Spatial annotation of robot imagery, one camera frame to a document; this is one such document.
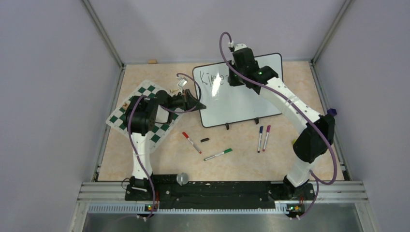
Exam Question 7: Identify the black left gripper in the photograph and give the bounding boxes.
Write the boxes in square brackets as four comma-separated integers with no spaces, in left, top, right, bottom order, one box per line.
[167,89,206,112]

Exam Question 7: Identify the white whiteboard black frame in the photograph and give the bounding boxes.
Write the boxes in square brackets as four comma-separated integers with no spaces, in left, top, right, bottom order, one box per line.
[192,62,281,128]

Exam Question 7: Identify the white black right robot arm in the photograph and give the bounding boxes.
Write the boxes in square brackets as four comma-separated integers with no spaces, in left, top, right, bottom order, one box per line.
[225,42,337,199]

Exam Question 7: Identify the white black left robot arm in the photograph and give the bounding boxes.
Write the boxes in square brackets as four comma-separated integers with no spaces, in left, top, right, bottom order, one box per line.
[124,89,206,200]

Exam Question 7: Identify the red capped marker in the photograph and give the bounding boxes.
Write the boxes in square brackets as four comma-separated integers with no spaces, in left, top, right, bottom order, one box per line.
[182,132,202,154]

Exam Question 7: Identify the blue capped marker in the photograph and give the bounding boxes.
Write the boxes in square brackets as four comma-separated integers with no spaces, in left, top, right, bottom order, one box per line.
[257,126,264,153]

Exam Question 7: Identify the small wooden block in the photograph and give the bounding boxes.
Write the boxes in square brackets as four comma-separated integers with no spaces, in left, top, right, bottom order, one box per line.
[147,59,158,64]

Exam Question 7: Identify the pink capped marker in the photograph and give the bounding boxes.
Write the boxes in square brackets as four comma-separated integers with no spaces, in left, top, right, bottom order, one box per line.
[263,125,271,152]

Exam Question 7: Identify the green capped marker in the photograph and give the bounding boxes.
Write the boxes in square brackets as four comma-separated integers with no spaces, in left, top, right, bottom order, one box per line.
[204,148,232,161]

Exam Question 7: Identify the green white chess mat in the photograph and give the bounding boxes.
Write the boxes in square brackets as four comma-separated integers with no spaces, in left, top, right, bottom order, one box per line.
[106,80,182,152]

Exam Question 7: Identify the purple block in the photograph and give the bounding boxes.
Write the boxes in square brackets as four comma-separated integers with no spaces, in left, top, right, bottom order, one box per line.
[327,108,337,117]

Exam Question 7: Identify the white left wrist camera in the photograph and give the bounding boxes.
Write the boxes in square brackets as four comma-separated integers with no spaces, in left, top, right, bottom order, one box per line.
[177,77,188,87]

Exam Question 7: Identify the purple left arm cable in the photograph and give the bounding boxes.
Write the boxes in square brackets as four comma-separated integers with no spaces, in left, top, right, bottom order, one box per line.
[127,72,203,221]

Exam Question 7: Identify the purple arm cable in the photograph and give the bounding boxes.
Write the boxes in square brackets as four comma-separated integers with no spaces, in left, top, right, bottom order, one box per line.
[219,31,338,220]
[127,72,203,221]

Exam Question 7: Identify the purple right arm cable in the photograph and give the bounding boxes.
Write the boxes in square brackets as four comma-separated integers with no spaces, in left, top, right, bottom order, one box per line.
[219,31,338,220]

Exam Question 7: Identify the aluminium frame rail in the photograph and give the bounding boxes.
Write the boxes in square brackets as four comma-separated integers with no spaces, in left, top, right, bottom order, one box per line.
[70,175,379,232]

